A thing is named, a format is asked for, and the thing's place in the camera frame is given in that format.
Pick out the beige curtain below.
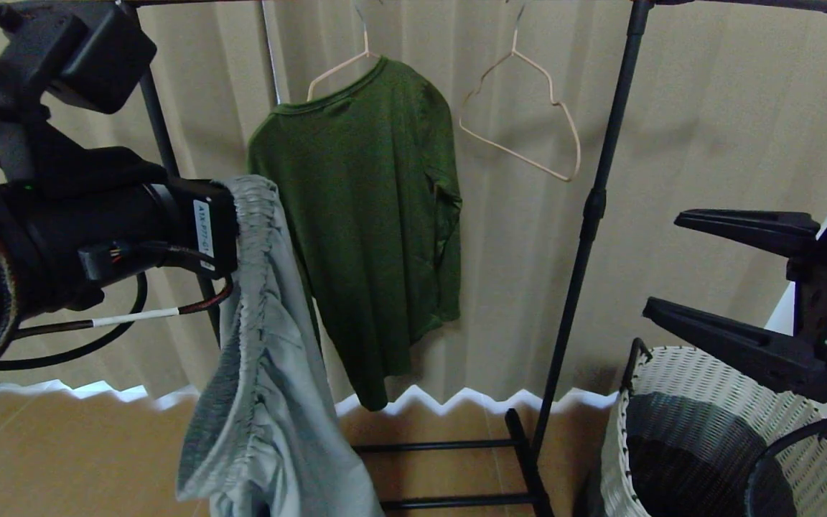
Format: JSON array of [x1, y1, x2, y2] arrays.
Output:
[[0, 0, 827, 417]]

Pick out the white laundry basket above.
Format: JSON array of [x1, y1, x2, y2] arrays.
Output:
[[586, 337, 827, 517]]

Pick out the pink clothes hanger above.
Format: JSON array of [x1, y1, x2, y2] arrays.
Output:
[[458, 0, 582, 183], [306, 4, 386, 103]]

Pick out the black clothes rack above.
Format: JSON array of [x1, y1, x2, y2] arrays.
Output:
[[118, 0, 827, 517]]

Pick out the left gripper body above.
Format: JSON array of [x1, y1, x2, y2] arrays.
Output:
[[0, 147, 240, 317]]

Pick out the pale grey shorts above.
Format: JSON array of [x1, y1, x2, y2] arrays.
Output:
[[175, 174, 386, 517]]

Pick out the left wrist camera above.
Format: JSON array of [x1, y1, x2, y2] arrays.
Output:
[[0, 2, 159, 191]]

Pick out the green long-sleeved shirt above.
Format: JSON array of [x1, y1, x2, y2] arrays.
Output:
[[247, 56, 463, 412]]

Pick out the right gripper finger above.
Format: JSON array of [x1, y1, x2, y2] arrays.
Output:
[[641, 296, 827, 404], [673, 208, 823, 261]]

